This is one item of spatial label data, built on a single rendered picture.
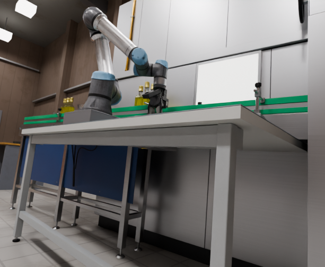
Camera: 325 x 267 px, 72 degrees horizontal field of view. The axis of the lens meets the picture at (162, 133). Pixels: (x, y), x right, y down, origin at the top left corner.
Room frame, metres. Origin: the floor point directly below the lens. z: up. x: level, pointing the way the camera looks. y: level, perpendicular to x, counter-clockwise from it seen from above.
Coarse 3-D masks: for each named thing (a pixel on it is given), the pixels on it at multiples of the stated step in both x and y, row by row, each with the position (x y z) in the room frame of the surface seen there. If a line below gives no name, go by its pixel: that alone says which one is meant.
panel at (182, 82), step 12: (216, 60) 1.42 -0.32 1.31; (168, 72) 1.65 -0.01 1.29; (180, 72) 1.59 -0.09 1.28; (192, 72) 1.53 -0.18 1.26; (168, 84) 1.65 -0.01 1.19; (180, 84) 1.58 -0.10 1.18; (192, 84) 1.52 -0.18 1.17; (168, 96) 1.64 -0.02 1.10; (180, 96) 1.58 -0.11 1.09; (192, 96) 1.52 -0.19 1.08
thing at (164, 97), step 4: (156, 88) 1.23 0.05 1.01; (160, 88) 1.22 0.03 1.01; (164, 88) 1.22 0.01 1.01; (164, 92) 1.25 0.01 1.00; (152, 96) 1.23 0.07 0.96; (156, 96) 1.20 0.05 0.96; (160, 96) 1.20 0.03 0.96; (164, 96) 1.25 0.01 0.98; (152, 100) 1.22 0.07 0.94; (156, 100) 1.20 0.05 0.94; (164, 100) 1.23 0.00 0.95; (168, 100) 1.25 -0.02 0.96; (152, 104) 1.22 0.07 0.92; (156, 104) 1.20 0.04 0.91; (164, 104) 1.25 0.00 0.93; (164, 108) 1.26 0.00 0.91
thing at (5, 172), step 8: (0, 144) 3.86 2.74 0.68; (8, 144) 3.40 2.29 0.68; (16, 144) 3.47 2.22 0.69; (0, 152) 4.38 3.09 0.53; (8, 152) 3.43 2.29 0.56; (16, 152) 3.50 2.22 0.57; (0, 160) 4.40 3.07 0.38; (8, 160) 3.44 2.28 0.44; (16, 160) 3.52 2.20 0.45; (0, 168) 4.42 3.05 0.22; (8, 168) 3.46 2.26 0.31; (0, 176) 3.40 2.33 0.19; (8, 176) 3.47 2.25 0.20; (0, 184) 3.40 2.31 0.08; (8, 184) 3.48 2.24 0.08; (40, 184) 3.81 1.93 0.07
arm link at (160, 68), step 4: (156, 60) 1.21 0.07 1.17; (160, 60) 1.20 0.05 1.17; (164, 60) 1.20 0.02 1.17; (156, 64) 1.21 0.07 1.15; (160, 64) 1.20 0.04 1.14; (164, 64) 1.20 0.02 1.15; (152, 68) 1.20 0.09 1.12; (156, 68) 1.20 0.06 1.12; (160, 68) 1.20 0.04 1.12; (164, 68) 1.20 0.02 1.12; (152, 72) 1.21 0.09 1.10; (156, 72) 1.20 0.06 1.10; (160, 72) 1.20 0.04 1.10; (164, 72) 1.20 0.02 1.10; (156, 76) 1.20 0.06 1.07; (160, 76) 1.20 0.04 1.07; (164, 76) 1.21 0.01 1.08
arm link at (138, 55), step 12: (84, 12) 1.13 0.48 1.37; (96, 12) 1.09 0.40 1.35; (96, 24) 1.11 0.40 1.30; (108, 24) 1.09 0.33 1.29; (108, 36) 1.11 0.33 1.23; (120, 36) 1.09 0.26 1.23; (120, 48) 1.11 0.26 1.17; (132, 48) 1.08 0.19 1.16; (132, 60) 1.11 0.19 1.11; (144, 60) 1.08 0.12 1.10
